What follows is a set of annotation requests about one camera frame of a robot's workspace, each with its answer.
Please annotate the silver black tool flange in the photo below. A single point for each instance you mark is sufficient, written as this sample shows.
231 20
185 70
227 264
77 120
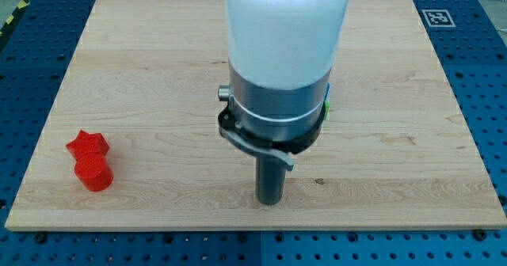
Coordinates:
272 122

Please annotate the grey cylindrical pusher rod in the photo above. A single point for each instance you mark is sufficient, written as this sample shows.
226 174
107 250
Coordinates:
270 177

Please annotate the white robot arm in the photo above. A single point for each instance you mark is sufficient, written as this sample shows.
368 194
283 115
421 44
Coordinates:
280 55

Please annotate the red star block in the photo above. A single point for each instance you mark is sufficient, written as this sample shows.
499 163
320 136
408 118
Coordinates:
87 143

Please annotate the light wooden board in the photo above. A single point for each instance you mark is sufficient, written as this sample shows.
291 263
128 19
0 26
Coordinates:
174 115

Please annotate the red cylinder block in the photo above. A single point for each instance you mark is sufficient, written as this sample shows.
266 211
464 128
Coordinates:
94 172

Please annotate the white fiducial marker tag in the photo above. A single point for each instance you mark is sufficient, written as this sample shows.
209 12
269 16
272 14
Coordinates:
438 18

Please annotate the black bolt front right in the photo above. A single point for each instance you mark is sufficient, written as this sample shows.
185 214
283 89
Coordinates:
479 234

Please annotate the black bolt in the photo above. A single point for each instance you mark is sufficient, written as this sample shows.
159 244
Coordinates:
479 234
40 238

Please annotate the black bolt front left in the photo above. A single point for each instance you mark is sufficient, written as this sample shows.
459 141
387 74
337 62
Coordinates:
40 238

